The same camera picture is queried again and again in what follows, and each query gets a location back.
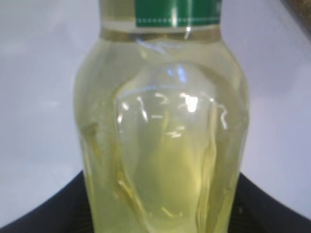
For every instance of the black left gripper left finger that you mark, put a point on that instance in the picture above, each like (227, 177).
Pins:
(67, 211)

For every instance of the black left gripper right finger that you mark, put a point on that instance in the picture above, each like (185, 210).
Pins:
(254, 211)

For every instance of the yellow tea bottle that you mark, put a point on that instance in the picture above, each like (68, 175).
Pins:
(161, 108)

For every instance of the gold glitter pen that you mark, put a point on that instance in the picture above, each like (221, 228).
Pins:
(302, 8)

